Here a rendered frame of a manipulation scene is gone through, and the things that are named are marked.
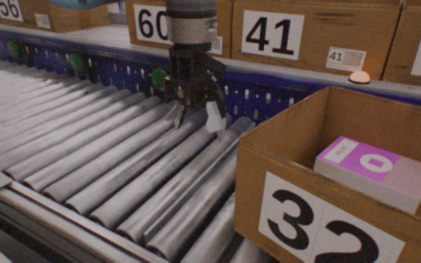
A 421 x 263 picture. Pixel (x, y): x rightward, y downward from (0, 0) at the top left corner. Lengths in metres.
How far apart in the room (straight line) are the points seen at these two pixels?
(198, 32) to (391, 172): 0.40
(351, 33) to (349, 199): 0.51
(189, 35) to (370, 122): 0.37
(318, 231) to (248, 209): 0.11
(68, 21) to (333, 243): 1.30
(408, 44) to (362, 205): 0.51
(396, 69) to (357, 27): 0.13
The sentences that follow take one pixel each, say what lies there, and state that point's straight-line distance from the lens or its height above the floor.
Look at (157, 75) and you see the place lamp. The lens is 0.98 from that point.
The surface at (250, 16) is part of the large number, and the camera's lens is 0.86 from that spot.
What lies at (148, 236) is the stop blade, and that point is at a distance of 0.53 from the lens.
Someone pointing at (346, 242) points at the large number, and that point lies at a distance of 0.40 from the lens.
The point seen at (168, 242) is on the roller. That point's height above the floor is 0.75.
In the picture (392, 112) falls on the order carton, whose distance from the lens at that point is 0.62.
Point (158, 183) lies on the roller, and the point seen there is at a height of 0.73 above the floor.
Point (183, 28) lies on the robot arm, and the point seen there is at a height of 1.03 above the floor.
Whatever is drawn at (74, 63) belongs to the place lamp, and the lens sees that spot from 1.26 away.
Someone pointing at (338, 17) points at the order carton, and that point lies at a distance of 0.80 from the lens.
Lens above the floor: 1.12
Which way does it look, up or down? 29 degrees down
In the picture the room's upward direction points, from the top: straight up
